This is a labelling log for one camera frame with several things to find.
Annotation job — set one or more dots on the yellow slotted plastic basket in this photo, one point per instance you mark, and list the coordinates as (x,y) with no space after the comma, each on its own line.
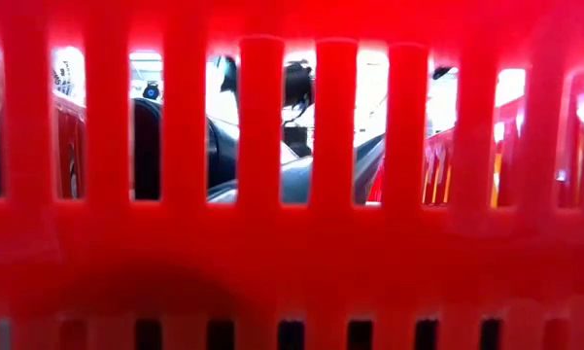
(494,180)

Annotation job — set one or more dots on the red slotted plastic basket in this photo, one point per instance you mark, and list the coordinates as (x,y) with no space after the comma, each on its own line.
(291,243)

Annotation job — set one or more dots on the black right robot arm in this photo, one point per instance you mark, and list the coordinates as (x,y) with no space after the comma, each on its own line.
(442,72)

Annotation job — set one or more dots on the grey item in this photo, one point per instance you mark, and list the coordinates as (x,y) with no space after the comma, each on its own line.
(296,182)

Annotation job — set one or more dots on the dark blue shave cream tube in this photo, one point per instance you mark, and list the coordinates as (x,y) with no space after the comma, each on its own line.
(369,165)

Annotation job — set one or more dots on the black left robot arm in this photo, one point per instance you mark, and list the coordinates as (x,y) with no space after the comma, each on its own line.
(147,146)

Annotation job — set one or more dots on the black round hanging device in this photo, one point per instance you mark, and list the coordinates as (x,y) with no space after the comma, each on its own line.
(150,91)

